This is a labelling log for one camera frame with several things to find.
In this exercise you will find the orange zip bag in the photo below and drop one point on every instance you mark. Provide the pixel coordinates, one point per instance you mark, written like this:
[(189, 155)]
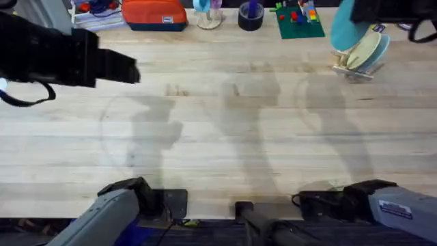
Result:
[(153, 15)]

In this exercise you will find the light blue cup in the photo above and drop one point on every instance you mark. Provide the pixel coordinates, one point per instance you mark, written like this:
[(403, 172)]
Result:
[(201, 5)]

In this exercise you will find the cream plate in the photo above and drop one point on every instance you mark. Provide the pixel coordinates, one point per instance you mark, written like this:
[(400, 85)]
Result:
[(363, 51)]

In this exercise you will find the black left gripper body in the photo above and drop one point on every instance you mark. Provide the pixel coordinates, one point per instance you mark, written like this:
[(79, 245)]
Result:
[(51, 58)]

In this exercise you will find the teal plate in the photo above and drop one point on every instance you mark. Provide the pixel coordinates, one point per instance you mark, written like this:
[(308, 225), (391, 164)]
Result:
[(341, 30)]

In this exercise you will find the small wooden peg rack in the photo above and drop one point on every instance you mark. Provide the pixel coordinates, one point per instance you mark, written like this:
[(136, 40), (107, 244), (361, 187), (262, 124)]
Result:
[(351, 72)]

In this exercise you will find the blue marker pen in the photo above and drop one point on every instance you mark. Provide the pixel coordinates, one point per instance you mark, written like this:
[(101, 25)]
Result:
[(252, 8)]

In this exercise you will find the green board with toy blocks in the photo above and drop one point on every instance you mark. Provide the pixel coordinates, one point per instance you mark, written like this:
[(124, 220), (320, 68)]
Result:
[(300, 27)]

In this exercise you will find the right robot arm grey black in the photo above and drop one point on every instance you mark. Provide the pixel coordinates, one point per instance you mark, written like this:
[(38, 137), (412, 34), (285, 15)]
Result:
[(403, 208)]

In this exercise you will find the light blue plate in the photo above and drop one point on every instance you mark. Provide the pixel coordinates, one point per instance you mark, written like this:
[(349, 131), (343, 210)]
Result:
[(381, 48)]

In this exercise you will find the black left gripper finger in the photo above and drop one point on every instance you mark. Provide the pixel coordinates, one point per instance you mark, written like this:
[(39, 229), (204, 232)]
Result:
[(117, 59), (119, 74)]

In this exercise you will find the black camera post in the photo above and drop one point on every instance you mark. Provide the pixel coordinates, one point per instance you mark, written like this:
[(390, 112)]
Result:
[(266, 225)]

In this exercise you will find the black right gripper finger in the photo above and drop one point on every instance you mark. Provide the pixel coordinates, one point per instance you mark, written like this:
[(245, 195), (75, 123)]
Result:
[(356, 10)]

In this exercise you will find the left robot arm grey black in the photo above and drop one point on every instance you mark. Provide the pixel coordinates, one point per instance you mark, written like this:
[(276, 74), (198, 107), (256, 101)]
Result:
[(102, 218)]

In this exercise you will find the black tape roll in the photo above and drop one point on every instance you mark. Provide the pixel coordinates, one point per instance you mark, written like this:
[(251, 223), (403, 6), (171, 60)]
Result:
[(251, 23)]

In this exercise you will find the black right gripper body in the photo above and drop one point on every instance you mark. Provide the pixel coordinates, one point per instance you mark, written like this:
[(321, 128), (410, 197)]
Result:
[(396, 10)]

